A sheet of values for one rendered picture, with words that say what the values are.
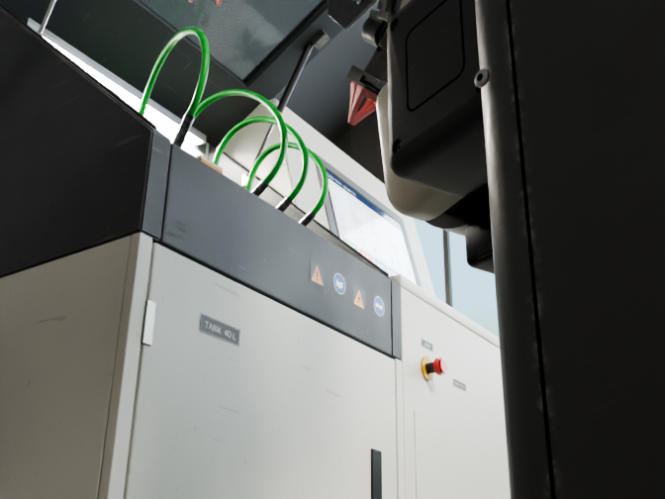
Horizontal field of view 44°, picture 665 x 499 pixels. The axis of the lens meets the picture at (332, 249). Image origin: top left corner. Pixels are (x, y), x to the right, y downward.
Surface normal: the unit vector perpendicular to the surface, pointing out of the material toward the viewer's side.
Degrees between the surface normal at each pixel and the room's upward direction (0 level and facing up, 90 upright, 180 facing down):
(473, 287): 90
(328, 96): 180
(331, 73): 180
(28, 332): 90
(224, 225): 90
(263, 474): 90
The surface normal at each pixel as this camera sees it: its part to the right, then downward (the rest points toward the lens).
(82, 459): -0.56, -0.35
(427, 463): 0.82, -0.22
